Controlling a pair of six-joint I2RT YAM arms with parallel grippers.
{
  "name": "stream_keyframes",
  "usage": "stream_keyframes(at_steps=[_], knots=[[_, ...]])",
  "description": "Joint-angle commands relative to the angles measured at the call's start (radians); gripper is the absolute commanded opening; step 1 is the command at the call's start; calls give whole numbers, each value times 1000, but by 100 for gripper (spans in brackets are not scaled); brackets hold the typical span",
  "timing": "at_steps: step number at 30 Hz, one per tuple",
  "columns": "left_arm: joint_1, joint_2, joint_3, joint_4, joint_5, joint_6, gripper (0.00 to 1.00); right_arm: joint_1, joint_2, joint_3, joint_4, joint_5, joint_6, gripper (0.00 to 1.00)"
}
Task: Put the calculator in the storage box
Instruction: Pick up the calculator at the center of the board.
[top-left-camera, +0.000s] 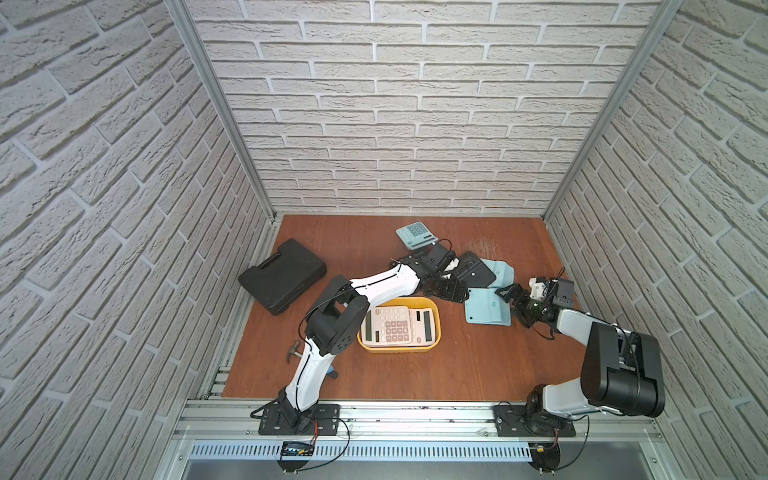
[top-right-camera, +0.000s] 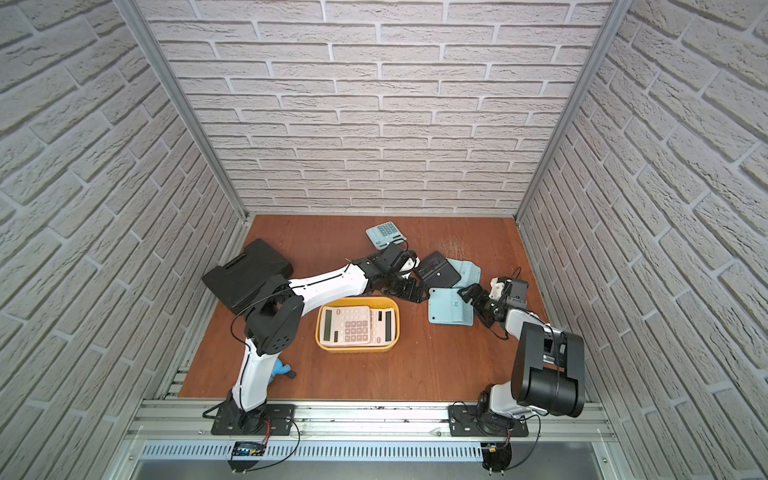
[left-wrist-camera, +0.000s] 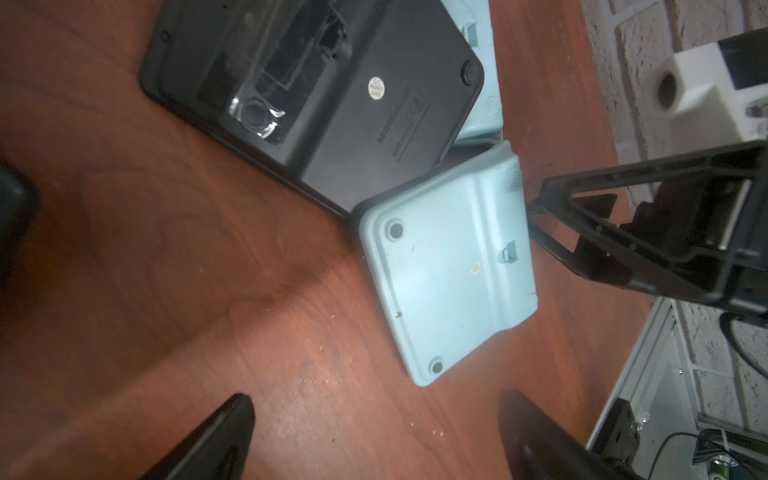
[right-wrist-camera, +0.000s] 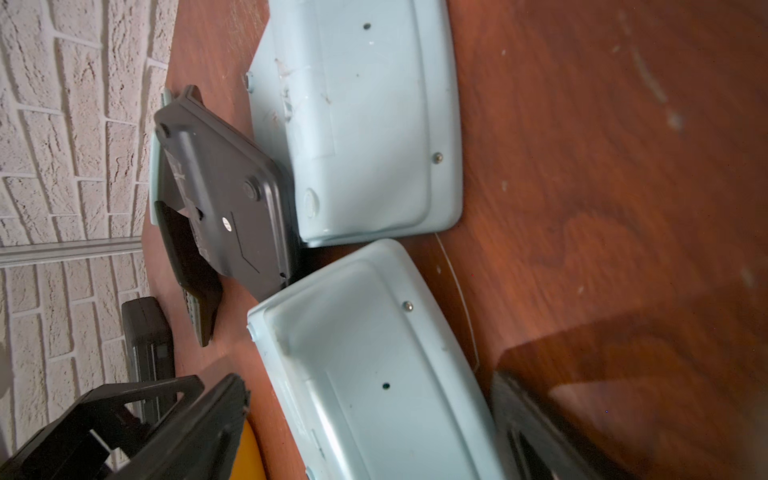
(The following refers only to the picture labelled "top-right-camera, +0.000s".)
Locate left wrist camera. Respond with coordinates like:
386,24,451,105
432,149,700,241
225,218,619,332
400,255,420,274

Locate black calculator face down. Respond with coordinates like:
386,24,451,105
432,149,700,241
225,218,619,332
415,251,461,289

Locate small teal calculator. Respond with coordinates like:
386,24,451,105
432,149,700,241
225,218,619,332
366,221,407,250

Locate yellow plastic storage box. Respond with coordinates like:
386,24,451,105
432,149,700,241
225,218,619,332
315,296,400,353

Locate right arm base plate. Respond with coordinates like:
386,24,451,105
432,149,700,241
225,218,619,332
447,402,529,438

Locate pink calculator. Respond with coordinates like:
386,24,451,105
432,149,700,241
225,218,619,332
320,306,371,348

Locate left controller board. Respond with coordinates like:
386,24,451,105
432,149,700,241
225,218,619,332
228,441,267,473

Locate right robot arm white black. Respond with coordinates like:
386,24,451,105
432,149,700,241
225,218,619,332
458,277,586,419

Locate light blue calculator back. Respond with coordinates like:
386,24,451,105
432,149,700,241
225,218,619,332
448,259,481,289

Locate white calculator face down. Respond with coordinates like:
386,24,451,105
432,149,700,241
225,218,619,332
369,308,397,347

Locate aluminium front rail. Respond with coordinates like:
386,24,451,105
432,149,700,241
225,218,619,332
126,398,618,443

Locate blue handled tool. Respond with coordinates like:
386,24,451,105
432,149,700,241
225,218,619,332
269,358,296,383

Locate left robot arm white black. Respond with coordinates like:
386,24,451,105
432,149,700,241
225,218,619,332
228,244,426,415

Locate large black case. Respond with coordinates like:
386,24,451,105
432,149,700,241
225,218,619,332
202,238,294,314

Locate light blue calculator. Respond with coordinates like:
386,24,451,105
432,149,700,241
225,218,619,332
448,259,481,289
428,288,474,327

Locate right controller connector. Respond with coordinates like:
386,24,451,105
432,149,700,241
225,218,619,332
480,443,512,475

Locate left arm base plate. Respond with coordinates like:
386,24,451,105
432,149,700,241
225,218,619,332
203,395,296,437

